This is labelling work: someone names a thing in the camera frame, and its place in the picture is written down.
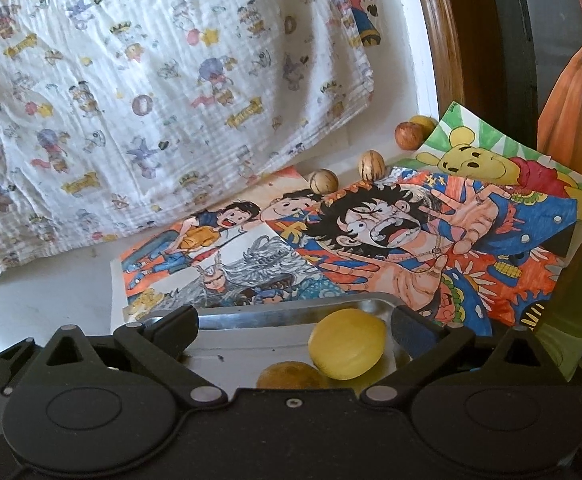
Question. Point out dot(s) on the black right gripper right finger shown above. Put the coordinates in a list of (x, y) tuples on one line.
[(486, 405)]

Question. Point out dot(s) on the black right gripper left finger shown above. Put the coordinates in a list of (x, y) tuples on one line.
[(80, 409)]

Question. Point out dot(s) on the yellow lemon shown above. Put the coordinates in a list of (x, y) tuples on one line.
[(347, 343)]

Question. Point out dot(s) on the brown avocado-shaped mango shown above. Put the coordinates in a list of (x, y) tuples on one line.
[(291, 375)]

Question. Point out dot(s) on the striped pepino melon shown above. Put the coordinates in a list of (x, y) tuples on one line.
[(323, 182), (371, 166)]

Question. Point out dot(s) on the green plastic stool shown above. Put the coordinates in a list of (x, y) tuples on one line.
[(560, 331)]

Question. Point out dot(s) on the silver metal tray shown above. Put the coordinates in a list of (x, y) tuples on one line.
[(227, 348)]

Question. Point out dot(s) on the colourful anime drawing sheet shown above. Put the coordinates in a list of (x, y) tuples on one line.
[(453, 249)]

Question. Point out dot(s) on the grey-haired character drawing sheet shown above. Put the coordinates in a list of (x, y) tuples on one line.
[(243, 268)]

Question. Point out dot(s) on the reddish brown round fruit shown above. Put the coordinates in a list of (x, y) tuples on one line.
[(409, 136)]

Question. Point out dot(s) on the yellow fruit behind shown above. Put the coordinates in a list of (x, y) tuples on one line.
[(427, 124)]

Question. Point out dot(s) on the white cartoon print cloth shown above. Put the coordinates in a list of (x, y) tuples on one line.
[(119, 115)]

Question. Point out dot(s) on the wooden frame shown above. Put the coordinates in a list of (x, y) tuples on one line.
[(467, 55)]

